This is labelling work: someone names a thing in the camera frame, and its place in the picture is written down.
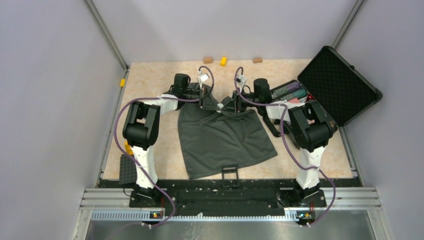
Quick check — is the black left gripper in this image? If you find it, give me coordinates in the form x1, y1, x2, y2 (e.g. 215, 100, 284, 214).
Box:
183, 86, 220, 111

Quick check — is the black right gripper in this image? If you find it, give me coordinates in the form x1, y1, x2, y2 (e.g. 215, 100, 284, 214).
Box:
220, 88, 260, 114

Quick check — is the blue round brooch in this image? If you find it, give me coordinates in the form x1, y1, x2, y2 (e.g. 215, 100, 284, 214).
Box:
216, 103, 224, 113

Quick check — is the dark grey t-shirt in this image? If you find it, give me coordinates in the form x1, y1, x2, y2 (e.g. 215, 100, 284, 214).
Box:
177, 103, 278, 179

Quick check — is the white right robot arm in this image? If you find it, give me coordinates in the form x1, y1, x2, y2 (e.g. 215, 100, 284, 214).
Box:
220, 75, 338, 206

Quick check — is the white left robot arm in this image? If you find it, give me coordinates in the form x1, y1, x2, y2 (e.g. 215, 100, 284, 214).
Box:
122, 72, 219, 207

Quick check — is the black square brooch stand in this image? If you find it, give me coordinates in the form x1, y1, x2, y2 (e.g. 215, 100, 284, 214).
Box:
221, 164, 240, 189

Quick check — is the tan wooden block left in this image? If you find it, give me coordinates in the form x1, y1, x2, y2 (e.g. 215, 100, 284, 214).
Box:
203, 56, 214, 64

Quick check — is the tan wooden block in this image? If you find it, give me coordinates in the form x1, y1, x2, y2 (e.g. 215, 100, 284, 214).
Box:
203, 56, 214, 64
252, 57, 263, 64

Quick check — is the yellow wooden block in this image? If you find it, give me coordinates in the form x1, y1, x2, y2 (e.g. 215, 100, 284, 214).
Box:
220, 56, 228, 67

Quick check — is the tan wooden block right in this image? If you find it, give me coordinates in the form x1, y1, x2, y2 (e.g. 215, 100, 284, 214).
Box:
252, 57, 263, 64

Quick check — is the yellow triangular wedge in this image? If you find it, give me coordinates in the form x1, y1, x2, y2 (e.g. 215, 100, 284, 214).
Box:
124, 141, 134, 156

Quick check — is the black poker chip case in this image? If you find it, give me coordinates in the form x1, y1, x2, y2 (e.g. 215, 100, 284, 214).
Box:
269, 46, 383, 128

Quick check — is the black perforated block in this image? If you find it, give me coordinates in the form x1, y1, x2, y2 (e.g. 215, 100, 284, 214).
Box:
119, 154, 137, 185

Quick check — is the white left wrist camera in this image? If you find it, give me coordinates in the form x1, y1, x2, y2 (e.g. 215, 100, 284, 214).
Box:
197, 70, 210, 88

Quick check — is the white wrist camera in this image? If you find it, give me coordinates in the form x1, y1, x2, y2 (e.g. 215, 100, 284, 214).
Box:
197, 70, 210, 88
235, 74, 247, 89

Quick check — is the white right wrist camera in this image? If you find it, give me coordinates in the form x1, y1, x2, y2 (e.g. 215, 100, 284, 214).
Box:
235, 74, 247, 89

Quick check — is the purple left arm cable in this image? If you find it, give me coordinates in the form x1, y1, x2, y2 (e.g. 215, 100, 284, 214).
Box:
113, 65, 216, 229

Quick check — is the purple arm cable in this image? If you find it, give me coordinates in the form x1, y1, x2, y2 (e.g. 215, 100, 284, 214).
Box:
113, 65, 216, 229
234, 66, 337, 228

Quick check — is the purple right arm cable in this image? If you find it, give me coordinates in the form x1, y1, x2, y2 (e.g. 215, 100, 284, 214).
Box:
234, 66, 337, 228

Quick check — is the yellow wall bracket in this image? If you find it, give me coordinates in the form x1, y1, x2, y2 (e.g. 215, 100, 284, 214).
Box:
119, 78, 126, 88

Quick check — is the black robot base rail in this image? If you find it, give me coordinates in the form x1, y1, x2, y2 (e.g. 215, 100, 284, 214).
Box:
99, 178, 362, 218

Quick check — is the white slotted cable duct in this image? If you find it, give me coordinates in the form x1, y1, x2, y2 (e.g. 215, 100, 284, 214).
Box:
90, 209, 312, 223

